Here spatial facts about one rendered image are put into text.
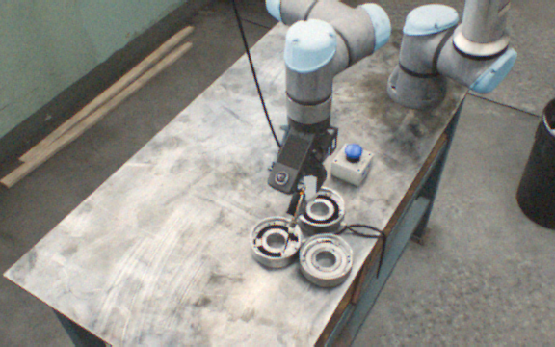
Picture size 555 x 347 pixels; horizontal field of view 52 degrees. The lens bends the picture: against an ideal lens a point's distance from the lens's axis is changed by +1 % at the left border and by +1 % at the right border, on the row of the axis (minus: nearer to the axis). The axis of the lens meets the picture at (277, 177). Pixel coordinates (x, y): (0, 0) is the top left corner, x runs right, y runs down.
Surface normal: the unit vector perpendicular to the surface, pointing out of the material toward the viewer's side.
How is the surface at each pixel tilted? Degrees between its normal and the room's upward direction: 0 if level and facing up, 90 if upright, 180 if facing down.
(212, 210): 0
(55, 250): 0
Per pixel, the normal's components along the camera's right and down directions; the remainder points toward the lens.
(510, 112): -0.02, -0.67
